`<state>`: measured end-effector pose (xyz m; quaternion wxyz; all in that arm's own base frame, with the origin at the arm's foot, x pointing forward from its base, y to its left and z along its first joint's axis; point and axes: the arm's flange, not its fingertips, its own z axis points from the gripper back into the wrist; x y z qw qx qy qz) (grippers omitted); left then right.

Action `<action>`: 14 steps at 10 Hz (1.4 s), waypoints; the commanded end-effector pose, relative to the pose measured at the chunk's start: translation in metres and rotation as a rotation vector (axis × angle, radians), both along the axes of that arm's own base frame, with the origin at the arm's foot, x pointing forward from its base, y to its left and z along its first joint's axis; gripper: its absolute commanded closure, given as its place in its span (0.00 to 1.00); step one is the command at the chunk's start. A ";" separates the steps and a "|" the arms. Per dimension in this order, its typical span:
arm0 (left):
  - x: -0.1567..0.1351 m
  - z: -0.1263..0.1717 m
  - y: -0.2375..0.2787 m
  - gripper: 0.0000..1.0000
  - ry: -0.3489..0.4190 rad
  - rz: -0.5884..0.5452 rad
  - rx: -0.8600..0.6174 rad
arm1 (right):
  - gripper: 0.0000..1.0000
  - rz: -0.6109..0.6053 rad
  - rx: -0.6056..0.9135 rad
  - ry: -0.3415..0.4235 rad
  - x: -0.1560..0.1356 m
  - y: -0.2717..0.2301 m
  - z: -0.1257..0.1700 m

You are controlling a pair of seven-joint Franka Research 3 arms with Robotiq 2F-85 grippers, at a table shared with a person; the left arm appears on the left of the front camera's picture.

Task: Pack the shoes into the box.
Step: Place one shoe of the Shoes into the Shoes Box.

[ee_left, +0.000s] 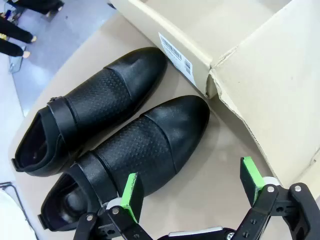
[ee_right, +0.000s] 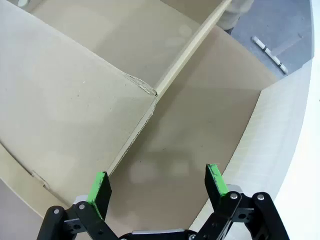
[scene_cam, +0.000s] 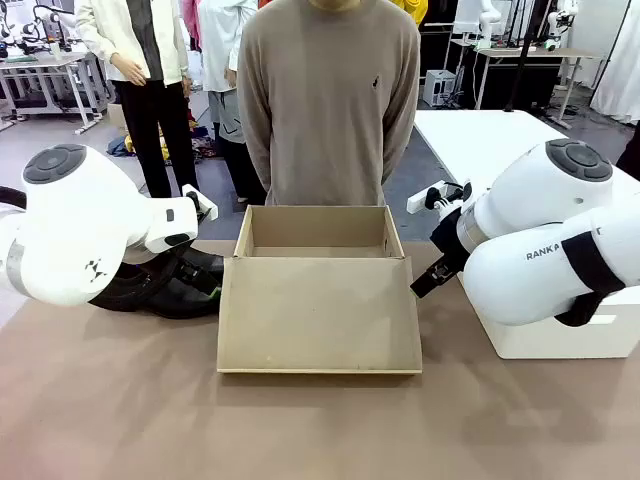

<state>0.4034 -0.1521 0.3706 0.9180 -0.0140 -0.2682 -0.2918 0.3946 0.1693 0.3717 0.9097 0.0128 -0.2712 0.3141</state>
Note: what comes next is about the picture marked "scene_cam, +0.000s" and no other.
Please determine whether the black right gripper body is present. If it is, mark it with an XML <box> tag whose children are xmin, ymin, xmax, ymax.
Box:
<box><xmin>430</xmin><ymin>207</ymin><xmax>474</xmax><ymax>274</ymax></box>

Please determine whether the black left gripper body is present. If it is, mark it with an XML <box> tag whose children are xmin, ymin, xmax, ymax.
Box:
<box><xmin>169</xmin><ymin>244</ymin><xmax>225</xmax><ymax>276</ymax></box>

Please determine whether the black leather buckle shoe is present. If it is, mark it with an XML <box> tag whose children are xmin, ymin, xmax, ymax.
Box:
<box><xmin>144</xmin><ymin>272</ymin><xmax>222</xmax><ymax>319</ymax></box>
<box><xmin>92</xmin><ymin>259</ymin><xmax>169</xmax><ymax>312</ymax></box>

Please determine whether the brown cardboard shoe box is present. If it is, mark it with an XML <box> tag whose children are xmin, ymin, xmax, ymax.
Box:
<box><xmin>216</xmin><ymin>204</ymin><xmax>424</xmax><ymax>375</ymax></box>

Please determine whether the white plastic storage box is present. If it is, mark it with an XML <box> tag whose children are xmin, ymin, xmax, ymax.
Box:
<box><xmin>457</xmin><ymin>279</ymin><xmax>640</xmax><ymax>360</ymax></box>

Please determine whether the colourful clothes pile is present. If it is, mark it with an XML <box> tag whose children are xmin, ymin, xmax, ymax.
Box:
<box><xmin>106</xmin><ymin>127</ymin><xmax>221</xmax><ymax>162</ymax></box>

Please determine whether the white cube cabinet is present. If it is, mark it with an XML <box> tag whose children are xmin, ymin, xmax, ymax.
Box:
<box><xmin>423</xmin><ymin>69</ymin><xmax>459</xmax><ymax>108</ymax></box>

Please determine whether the mannequin in white jacket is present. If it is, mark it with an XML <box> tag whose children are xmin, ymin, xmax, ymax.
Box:
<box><xmin>74</xmin><ymin>0</ymin><xmax>201</xmax><ymax>199</ymax></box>

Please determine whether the person in beige sweater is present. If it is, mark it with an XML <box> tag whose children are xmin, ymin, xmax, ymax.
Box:
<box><xmin>237</xmin><ymin>0</ymin><xmax>422</xmax><ymax>207</ymax></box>

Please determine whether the black tripod pole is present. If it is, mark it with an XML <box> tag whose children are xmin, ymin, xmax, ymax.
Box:
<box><xmin>502</xmin><ymin>0</ymin><xmax>547</xmax><ymax>114</ymax></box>

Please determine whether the wooden top background table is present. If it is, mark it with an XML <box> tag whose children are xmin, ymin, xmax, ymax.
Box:
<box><xmin>471</xmin><ymin>46</ymin><xmax>605</xmax><ymax>130</ymax></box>

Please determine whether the mannequin in white shirt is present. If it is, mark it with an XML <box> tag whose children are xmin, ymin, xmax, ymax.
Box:
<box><xmin>197</xmin><ymin>0</ymin><xmax>267</xmax><ymax>204</ymax></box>

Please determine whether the yellow hanging garment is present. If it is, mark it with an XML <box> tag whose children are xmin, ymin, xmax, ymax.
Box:
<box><xmin>391</xmin><ymin>0</ymin><xmax>429</xmax><ymax>27</ymax></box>

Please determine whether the pink hanging garment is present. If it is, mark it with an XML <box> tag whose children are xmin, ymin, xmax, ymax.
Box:
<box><xmin>181</xmin><ymin>0</ymin><xmax>202</xmax><ymax>51</ymax></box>

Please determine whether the white curtain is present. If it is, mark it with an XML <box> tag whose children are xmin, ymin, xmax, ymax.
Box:
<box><xmin>589</xmin><ymin>0</ymin><xmax>640</xmax><ymax>125</ymax></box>

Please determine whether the grey metal background table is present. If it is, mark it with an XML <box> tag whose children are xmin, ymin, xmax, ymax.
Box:
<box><xmin>0</xmin><ymin>49</ymin><xmax>110</xmax><ymax>135</ymax></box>

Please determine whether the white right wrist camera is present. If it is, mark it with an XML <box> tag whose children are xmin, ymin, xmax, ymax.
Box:
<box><xmin>406</xmin><ymin>178</ymin><xmax>474</xmax><ymax>215</ymax></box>

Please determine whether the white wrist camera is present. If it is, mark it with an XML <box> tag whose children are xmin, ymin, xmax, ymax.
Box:
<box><xmin>406</xmin><ymin>178</ymin><xmax>474</xmax><ymax>215</ymax></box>
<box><xmin>181</xmin><ymin>183</ymin><xmax>220</xmax><ymax>222</ymax></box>

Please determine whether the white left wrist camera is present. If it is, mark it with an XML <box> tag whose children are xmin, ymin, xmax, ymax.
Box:
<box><xmin>181</xmin><ymin>183</ymin><xmax>220</xmax><ymax>222</ymax></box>

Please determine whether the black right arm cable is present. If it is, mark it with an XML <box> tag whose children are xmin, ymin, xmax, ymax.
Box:
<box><xmin>553</xmin><ymin>232</ymin><xmax>627</xmax><ymax>329</ymax></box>

